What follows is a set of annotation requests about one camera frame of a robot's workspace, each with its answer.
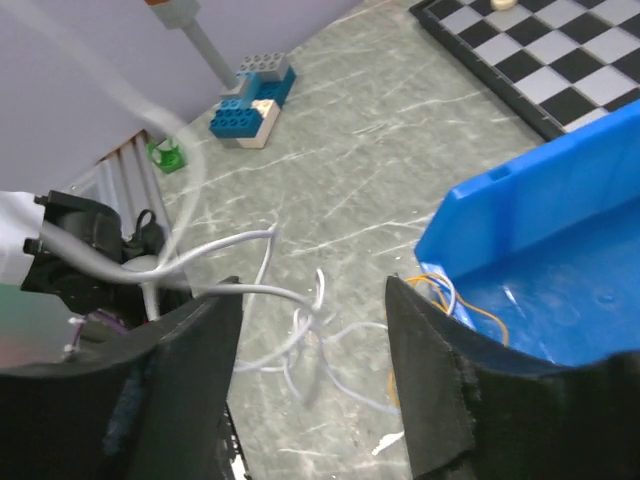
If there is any green toy brick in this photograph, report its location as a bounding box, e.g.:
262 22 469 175
146 138 186 174

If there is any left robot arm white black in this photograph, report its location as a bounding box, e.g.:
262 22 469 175
1 191 165 329

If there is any white cable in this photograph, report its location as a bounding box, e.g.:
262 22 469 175
119 124 401 416

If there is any aluminium frame rail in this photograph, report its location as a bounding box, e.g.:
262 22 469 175
62 130 169 237

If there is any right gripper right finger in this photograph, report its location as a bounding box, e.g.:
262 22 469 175
385 276 639 479

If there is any blue toy brick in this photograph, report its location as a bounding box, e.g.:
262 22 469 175
209 52 296 149

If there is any black white chessboard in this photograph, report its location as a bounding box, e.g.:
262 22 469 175
409 0 639 141

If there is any white chess piece lower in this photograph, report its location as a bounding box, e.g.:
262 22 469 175
490 0 518 11

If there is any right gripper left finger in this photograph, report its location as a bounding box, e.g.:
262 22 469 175
1 293 243 479

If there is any blue three-compartment bin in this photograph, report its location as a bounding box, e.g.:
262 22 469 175
415 104 639 366

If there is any yellow cable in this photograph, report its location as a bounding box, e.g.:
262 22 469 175
387 273 511 406

